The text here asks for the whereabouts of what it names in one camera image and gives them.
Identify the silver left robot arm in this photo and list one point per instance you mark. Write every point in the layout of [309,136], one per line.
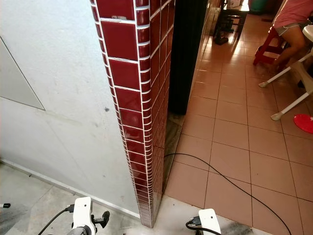
[78,231]

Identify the black side table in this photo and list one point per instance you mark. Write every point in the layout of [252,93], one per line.
[227,17]

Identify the white table leg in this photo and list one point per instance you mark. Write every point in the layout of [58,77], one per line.
[281,73]
[291,105]

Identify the grey wall panel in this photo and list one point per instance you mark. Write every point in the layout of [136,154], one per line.
[14,83]

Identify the red plate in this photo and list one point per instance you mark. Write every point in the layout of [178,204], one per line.
[304,122]

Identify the red tiled pillar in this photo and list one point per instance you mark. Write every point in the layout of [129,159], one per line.
[127,73]

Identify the white rod with black tip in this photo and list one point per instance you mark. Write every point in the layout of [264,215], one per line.
[4,205]

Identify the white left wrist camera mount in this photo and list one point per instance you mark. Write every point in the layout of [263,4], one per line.
[83,213]

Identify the red plastic stool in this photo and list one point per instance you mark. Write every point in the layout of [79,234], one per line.
[266,44]

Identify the seated person in pink shirt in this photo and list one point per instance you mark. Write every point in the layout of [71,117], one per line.
[296,12]

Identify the white bucket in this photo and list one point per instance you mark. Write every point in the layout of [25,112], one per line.
[234,2]

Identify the green bin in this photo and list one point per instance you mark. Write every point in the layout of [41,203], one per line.
[259,5]

